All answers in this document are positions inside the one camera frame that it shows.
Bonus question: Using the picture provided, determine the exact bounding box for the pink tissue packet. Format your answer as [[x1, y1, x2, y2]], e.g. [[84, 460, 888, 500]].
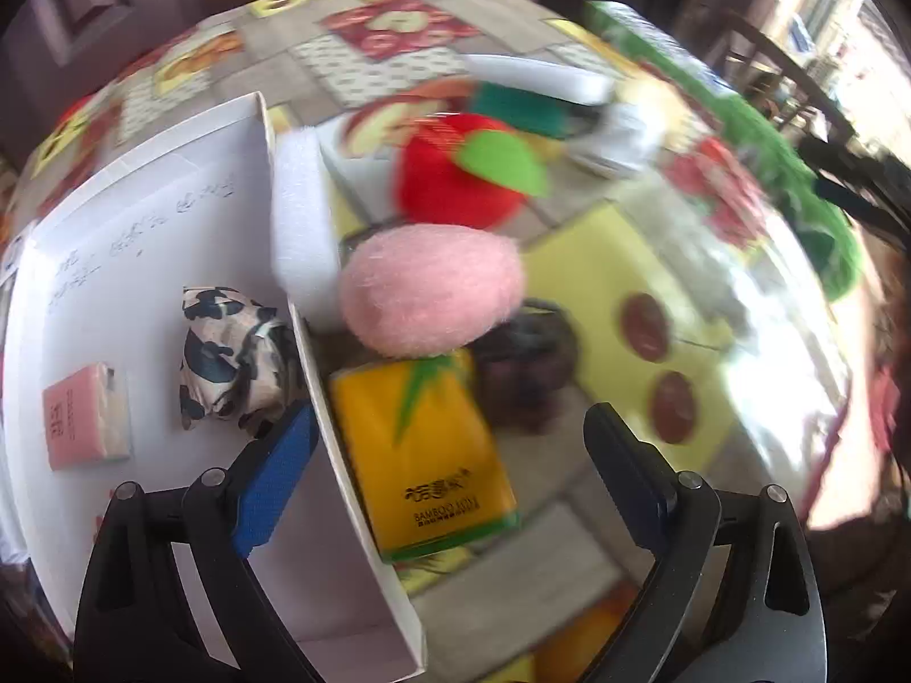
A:
[[41, 363, 134, 471]]

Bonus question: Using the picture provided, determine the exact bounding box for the white cloth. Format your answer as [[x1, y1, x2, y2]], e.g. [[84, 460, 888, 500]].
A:
[[569, 78, 684, 179]]

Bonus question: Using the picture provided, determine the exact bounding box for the white cardboard box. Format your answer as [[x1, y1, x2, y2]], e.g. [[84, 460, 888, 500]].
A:
[[0, 91, 428, 680]]

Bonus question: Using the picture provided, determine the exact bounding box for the dark plush toy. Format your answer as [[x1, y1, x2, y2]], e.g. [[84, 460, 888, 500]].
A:
[[470, 302, 581, 431]]

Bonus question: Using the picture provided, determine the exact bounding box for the green and yellow sponge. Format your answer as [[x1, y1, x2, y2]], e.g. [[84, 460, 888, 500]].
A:
[[471, 81, 571, 139]]

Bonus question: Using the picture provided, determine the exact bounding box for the cow print cloth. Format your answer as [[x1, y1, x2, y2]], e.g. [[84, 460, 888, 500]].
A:
[[177, 286, 307, 438]]

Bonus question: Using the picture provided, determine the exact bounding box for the dark wooden chair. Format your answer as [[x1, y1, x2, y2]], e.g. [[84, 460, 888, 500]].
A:
[[719, 10, 911, 243]]

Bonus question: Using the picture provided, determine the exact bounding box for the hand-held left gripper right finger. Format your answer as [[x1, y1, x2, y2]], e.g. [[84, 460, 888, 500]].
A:
[[582, 402, 830, 683]]

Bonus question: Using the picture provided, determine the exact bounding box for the pink plush ball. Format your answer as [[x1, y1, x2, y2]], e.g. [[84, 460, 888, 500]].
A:
[[338, 224, 528, 359]]

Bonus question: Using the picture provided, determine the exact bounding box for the red plush apple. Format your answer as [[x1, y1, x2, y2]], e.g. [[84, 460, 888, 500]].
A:
[[393, 112, 551, 232]]

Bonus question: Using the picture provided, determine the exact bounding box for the yellow tissue packet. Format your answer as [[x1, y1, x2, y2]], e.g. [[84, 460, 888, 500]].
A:
[[327, 350, 520, 562]]

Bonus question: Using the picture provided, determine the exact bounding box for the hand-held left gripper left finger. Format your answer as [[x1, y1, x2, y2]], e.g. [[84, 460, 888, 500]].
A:
[[73, 398, 329, 683]]

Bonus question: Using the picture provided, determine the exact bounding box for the white foam sponge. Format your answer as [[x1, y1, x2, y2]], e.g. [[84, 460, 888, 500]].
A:
[[459, 53, 614, 104], [270, 126, 343, 321]]

